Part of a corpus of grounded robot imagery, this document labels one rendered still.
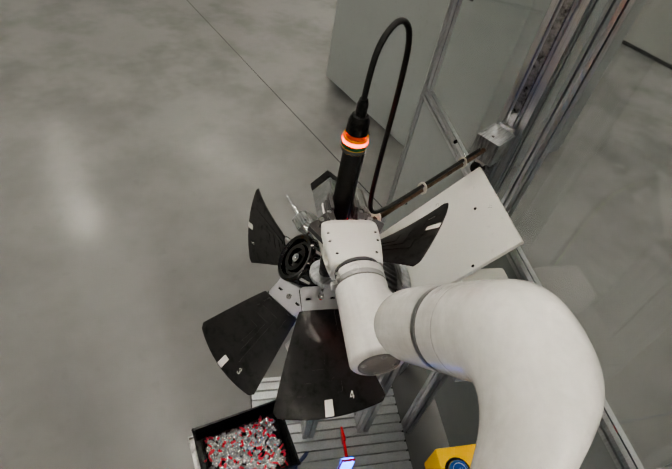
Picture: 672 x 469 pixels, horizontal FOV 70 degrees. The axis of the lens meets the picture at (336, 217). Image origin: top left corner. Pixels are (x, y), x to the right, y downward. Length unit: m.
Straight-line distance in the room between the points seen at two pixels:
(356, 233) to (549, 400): 0.52
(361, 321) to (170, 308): 1.91
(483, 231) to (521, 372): 0.86
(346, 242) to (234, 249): 1.98
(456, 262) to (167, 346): 1.58
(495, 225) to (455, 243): 0.11
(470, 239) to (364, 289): 0.53
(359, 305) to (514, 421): 0.39
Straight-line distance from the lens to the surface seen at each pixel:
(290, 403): 1.04
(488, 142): 1.36
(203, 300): 2.55
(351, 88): 3.99
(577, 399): 0.36
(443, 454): 1.14
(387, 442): 2.22
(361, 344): 0.69
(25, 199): 3.23
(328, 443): 2.16
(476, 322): 0.39
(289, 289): 1.20
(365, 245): 0.80
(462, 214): 1.26
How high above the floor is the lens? 2.09
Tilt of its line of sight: 44 degrees down
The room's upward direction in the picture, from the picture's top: 12 degrees clockwise
